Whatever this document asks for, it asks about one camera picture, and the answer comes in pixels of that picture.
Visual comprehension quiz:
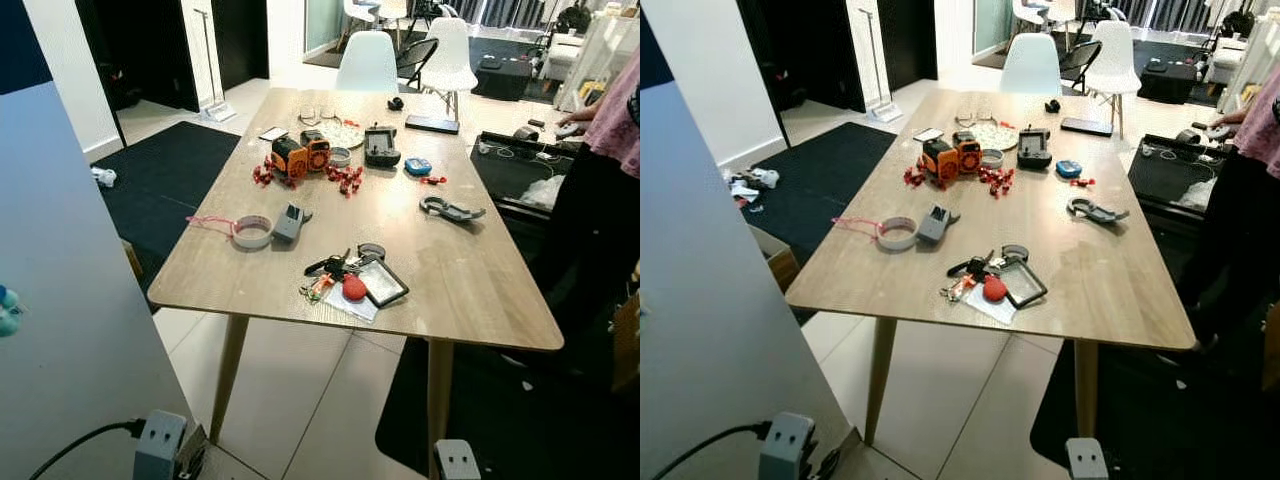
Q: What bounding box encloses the black cabinet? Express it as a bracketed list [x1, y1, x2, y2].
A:
[737, 0, 866, 113]
[75, 0, 201, 113]

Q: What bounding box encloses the black folding chair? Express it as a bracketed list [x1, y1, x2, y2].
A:
[396, 38, 439, 89]
[1058, 40, 1103, 93]

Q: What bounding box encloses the grey black hand tool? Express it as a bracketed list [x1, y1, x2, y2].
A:
[419, 195, 487, 224]
[1066, 197, 1131, 225]

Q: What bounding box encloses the black floor mat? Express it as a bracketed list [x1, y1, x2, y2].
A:
[1030, 340, 1280, 480]
[375, 335, 641, 480]

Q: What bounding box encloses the large white tape roll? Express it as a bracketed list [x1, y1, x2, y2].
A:
[877, 216, 920, 252]
[231, 214, 276, 251]

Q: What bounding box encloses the white floor stand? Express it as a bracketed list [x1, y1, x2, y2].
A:
[193, 8, 238, 123]
[858, 8, 904, 124]

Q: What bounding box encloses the black rug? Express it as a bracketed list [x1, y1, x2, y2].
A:
[735, 122, 898, 321]
[90, 122, 241, 296]

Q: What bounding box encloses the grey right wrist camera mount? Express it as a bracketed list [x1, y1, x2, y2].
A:
[434, 440, 482, 480]
[1065, 438, 1109, 480]

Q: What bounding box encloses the white shell chair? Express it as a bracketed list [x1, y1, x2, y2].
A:
[1085, 20, 1143, 139]
[420, 17, 479, 123]
[335, 30, 400, 94]
[999, 33, 1063, 97]

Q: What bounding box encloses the black coffee table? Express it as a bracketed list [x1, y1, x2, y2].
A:
[1138, 58, 1199, 105]
[470, 55, 546, 101]

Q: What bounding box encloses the light wooden table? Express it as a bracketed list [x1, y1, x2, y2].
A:
[785, 88, 1197, 446]
[148, 87, 564, 479]

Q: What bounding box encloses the pink cord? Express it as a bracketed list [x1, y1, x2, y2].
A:
[832, 216, 886, 239]
[185, 214, 241, 238]

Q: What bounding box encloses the key bunch with red tag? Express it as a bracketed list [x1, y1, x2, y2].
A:
[300, 248, 369, 303]
[940, 250, 1009, 304]

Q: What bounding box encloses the white armchair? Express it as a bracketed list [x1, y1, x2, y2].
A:
[1208, 38, 1251, 86]
[540, 30, 586, 83]

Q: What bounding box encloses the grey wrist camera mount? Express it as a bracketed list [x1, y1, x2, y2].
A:
[758, 412, 816, 480]
[133, 410, 191, 480]
[434, 440, 482, 480]
[1065, 438, 1109, 480]

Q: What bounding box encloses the black side desk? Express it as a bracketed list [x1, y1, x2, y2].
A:
[469, 130, 579, 221]
[1127, 133, 1236, 216]

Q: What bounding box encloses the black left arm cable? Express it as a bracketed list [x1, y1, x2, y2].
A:
[28, 420, 141, 480]
[652, 423, 766, 480]

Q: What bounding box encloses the orange black device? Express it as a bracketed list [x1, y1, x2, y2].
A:
[920, 131, 983, 186]
[270, 129, 332, 184]

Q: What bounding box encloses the white paper sheet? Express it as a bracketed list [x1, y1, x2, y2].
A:
[322, 283, 381, 324]
[962, 285, 1019, 326]

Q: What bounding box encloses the person in pink shirt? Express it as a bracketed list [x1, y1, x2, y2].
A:
[540, 50, 641, 346]
[1175, 65, 1280, 351]

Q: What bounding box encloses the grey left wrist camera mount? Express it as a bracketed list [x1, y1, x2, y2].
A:
[758, 412, 816, 480]
[133, 410, 191, 480]

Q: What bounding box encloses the black framed card holder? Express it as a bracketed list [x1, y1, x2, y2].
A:
[355, 256, 411, 308]
[995, 258, 1049, 309]

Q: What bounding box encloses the brown cardboard box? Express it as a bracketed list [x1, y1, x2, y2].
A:
[120, 238, 146, 286]
[748, 225, 801, 293]

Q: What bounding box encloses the patterned white plate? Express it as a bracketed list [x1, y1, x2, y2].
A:
[315, 118, 367, 151]
[968, 120, 1019, 153]

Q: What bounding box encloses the black handheld controller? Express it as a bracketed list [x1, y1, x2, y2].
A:
[1017, 126, 1054, 170]
[363, 124, 402, 169]

